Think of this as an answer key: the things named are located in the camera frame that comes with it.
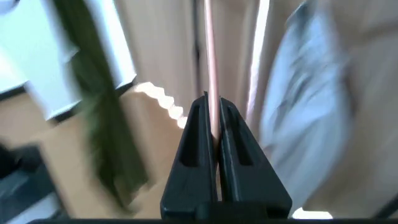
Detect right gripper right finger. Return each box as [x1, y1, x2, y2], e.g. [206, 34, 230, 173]
[217, 97, 293, 218]

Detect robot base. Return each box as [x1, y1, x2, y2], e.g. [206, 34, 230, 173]
[0, 142, 68, 220]

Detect green garment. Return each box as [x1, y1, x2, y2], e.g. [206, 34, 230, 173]
[52, 0, 150, 214]

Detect pink clothes hanger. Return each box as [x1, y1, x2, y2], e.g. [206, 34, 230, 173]
[203, 0, 222, 200]

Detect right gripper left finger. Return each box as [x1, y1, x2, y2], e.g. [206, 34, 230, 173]
[160, 91, 218, 218]

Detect pale grey shorts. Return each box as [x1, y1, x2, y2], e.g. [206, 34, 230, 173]
[259, 0, 354, 215]

